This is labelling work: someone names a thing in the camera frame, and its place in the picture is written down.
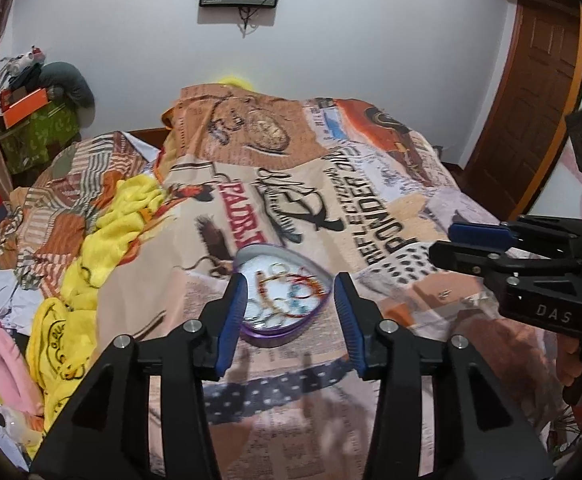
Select purple heart-shaped tin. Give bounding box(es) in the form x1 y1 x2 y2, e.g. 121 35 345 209
232 244 334 349

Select person's right hand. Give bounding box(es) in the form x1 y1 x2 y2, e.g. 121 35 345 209
556 335 582 387

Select pile of clothes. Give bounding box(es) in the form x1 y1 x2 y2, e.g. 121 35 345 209
0 47 48 97

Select bracelets and rings bundle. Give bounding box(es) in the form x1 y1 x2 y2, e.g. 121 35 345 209
255 269 324 318

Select yellow towel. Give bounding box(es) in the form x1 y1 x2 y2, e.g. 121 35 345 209
26 172 172 453

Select white grey cloth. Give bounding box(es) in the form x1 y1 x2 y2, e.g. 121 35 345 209
0 265 48 332

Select black hanging monitor cable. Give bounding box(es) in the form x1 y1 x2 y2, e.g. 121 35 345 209
238 6 257 37

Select grey plush pillow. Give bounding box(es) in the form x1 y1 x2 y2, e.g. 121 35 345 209
38 62 97 127

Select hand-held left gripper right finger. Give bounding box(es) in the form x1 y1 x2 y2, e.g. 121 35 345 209
333 272 556 480

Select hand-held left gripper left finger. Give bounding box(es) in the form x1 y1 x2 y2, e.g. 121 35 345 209
30 272 249 480

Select brown wooden door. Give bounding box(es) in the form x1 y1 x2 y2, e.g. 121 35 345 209
463 0 582 222

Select newspaper print blanket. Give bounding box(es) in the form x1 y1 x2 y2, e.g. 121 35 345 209
146 85 566 480

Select silver hoop earrings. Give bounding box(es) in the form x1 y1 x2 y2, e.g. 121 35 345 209
247 304 294 332

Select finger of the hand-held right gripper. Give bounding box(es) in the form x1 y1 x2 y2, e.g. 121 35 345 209
447 215 582 257
428 240 582 287

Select striped patchwork sheet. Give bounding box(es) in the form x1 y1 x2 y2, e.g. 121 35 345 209
0 130 172 302

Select yellow rounded object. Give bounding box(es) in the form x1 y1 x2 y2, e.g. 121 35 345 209
216 76 254 92

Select orange box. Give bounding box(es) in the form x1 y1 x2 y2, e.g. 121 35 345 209
1 87 50 129

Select wooden bed frame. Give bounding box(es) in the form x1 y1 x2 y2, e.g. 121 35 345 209
128 127 170 149

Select colourful beaded bracelet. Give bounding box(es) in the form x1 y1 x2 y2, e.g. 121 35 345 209
273 280 322 317

